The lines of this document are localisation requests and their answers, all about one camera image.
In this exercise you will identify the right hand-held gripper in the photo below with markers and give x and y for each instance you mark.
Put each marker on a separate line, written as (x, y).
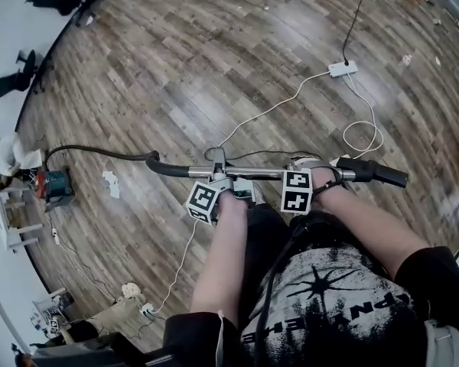
(295, 201)

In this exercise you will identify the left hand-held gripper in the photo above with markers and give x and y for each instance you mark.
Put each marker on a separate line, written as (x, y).
(202, 201)

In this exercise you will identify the grey shoulder bag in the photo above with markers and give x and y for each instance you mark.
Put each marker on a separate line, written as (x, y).
(441, 342)

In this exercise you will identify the person's right forearm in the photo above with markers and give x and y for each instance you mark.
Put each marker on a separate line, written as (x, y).
(367, 228)

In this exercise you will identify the person's left forearm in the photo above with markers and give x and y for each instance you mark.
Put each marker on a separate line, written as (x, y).
(222, 262)

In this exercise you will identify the red and green vacuum canister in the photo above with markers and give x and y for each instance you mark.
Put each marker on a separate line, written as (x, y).
(53, 186)

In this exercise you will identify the person's black shorts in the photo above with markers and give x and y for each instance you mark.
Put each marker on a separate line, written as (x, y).
(267, 228)

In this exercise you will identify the torn white paper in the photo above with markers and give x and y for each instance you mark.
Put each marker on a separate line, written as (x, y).
(111, 182)

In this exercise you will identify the person's black printed t-shirt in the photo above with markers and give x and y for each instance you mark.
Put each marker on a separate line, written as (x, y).
(329, 300)

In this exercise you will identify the white table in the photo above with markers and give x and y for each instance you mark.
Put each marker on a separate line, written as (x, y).
(4, 224)

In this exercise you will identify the black laptop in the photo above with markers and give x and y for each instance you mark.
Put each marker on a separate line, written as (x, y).
(99, 354)

